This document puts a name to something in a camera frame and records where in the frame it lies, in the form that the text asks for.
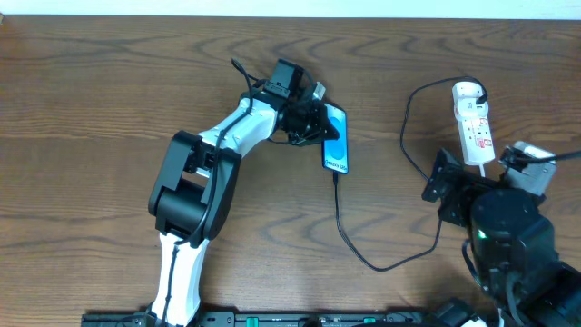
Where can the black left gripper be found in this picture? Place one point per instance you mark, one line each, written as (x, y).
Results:
(310, 122)

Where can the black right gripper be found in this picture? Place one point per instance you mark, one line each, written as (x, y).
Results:
(441, 177)

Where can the blue Galaxy smartphone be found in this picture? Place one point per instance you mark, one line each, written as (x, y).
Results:
(335, 152)

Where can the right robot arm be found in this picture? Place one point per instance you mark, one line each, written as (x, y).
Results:
(510, 250)

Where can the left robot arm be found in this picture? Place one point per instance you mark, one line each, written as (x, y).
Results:
(192, 195)

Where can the white charger plug adapter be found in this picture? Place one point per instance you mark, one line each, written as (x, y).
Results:
(467, 90)

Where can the white power strip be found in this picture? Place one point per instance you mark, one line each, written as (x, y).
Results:
(474, 132)

